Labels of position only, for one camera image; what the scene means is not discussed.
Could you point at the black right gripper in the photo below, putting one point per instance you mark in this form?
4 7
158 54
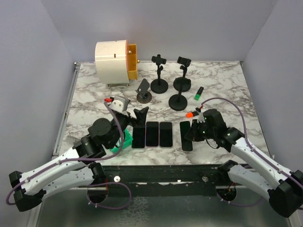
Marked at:
192 133

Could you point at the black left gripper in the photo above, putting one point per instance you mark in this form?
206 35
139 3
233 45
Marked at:
140 115

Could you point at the black phone with silver edge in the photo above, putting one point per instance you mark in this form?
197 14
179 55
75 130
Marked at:
152 134

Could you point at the brown round phone stand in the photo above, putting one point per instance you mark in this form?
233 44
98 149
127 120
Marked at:
143 95

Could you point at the silver-edged phone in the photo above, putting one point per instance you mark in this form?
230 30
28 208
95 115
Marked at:
138 137

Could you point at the purple-edged black phone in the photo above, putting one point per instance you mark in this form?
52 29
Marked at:
165 137

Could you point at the black round-base front stand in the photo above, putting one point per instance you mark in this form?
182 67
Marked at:
159 85

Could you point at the tall black phone stand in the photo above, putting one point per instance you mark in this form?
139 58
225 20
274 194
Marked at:
183 71

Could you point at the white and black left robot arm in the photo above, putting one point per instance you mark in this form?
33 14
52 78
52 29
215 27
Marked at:
78 166

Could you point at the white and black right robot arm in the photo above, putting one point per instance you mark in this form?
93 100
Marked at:
280 186

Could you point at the orange and black marker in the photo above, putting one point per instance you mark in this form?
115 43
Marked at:
192 114

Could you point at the green plastic bin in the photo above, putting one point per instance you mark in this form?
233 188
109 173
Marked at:
127 142

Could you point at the green and black marker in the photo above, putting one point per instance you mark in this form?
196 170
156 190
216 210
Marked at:
198 93

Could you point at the white cylindrical drum device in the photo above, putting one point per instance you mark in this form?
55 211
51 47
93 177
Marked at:
111 62

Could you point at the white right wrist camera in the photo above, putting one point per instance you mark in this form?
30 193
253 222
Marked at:
200 117

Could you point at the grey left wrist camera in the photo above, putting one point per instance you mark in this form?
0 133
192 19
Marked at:
118 103

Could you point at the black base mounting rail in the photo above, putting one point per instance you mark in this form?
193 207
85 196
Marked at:
167 180

